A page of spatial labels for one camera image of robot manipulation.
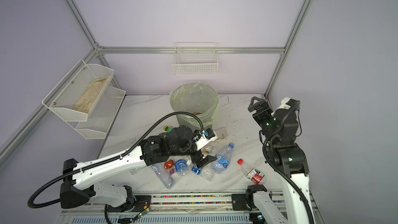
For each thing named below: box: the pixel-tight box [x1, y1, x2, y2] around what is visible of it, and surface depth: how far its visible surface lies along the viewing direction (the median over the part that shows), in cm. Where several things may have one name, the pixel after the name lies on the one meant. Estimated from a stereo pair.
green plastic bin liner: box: [169, 81, 220, 129], surface depth 90 cm
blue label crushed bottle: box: [191, 163, 215, 182], surface depth 81 cm
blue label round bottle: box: [174, 159, 192, 176], surface depth 82 cm
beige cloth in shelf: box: [72, 75, 111, 114], surface depth 81 cm
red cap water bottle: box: [237, 158, 268, 185], surface depth 80 cm
